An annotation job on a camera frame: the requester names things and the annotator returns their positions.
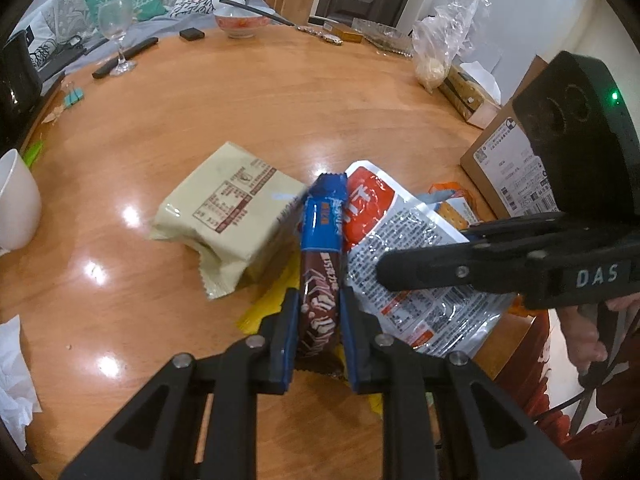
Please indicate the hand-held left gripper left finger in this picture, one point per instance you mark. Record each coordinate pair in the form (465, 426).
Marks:
(291, 350)

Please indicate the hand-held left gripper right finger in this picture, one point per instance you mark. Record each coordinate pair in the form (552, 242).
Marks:
(350, 355)

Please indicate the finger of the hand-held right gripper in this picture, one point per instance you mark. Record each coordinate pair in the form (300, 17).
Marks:
(515, 227)
(425, 267)

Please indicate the red white snack bag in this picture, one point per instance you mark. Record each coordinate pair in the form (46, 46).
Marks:
(400, 240)

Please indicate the yellow snack packet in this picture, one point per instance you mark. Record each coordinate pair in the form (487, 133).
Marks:
(265, 312)

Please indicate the orange clear cracker bag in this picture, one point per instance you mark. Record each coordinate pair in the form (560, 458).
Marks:
(452, 210)

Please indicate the brown cardboard box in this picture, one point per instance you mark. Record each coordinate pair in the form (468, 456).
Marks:
(500, 160)

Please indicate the blue brown chocolate bar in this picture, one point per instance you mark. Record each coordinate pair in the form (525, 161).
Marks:
(320, 270)

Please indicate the cream biscuit packet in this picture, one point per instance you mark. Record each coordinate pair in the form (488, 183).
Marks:
(225, 210)

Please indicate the person's right hand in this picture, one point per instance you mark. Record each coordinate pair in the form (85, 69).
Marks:
(585, 340)

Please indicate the patterned tissue box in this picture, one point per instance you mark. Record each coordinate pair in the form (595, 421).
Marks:
(465, 92)

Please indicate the dark red chair cover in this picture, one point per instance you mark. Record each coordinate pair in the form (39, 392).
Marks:
(530, 385)

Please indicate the clear plastic bag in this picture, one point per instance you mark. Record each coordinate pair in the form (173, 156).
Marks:
(440, 50)

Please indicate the clear glass dish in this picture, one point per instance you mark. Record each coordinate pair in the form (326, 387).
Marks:
(382, 35)

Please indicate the person's red clothing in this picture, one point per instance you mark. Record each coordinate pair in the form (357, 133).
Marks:
(610, 445)

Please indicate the small tan box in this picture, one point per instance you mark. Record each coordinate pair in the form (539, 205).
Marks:
(350, 34)

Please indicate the silver wristwatch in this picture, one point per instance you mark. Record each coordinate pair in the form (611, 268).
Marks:
(330, 37)

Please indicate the white crumpled tissue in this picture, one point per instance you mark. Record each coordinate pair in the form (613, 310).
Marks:
(15, 385)

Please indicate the white patterned bowl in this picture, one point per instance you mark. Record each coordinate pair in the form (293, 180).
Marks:
(242, 25)

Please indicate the black chopstick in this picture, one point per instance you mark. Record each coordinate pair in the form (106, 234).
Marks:
(260, 11)

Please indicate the white cup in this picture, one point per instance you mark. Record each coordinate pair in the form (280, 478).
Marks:
(17, 200)

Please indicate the green plastic piece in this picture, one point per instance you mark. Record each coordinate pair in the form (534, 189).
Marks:
(34, 155)

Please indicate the small black box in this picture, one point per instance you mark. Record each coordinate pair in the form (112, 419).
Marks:
(192, 34)

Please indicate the teal binder clip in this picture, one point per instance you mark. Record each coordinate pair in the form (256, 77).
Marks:
(74, 97)

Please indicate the long black remote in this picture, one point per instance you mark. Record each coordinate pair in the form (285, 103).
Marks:
(145, 46)

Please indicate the grey covered sofa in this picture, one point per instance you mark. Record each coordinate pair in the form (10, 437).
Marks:
(147, 27)

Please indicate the black laptop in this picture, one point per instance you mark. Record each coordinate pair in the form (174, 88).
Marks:
(65, 57)

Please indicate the wine glass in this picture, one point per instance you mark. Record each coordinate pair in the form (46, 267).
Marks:
(114, 17)

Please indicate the black kettle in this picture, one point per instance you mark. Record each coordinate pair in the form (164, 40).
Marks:
(17, 85)

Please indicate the white tree print pillow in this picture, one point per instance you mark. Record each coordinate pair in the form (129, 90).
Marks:
(42, 50)

